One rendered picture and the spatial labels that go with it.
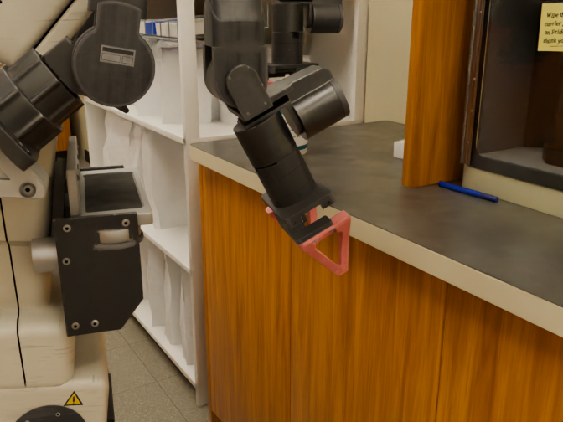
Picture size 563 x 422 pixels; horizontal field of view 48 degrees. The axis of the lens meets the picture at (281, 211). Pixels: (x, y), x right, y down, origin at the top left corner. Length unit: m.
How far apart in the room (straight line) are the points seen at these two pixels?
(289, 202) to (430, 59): 0.62
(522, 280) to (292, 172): 0.37
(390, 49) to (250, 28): 1.45
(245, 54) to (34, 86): 0.21
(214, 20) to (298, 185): 0.20
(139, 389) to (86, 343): 1.36
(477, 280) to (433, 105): 0.48
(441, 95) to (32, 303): 0.85
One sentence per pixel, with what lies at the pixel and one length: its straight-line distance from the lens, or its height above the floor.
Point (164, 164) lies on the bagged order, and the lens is 2.31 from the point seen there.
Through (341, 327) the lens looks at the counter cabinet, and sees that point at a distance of 1.28.
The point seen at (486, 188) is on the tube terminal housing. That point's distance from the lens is 1.29.
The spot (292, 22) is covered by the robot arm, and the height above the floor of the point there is 1.26.
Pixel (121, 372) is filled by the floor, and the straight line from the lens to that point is 2.48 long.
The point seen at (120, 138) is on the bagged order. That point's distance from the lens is 2.68.
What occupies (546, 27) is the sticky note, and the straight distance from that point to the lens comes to 1.17.
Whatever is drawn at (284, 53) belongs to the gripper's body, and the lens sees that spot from 1.15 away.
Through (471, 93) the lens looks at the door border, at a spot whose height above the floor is 1.13.
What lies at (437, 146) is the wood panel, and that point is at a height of 1.02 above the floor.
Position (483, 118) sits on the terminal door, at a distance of 1.26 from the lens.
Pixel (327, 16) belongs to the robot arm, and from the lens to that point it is 1.17.
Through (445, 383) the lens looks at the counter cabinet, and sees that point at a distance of 1.09.
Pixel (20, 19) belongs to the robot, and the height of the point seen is 1.28.
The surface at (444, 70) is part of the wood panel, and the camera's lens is 1.30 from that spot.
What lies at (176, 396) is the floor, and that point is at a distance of 2.31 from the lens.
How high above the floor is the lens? 1.29
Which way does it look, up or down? 18 degrees down
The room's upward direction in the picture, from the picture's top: straight up
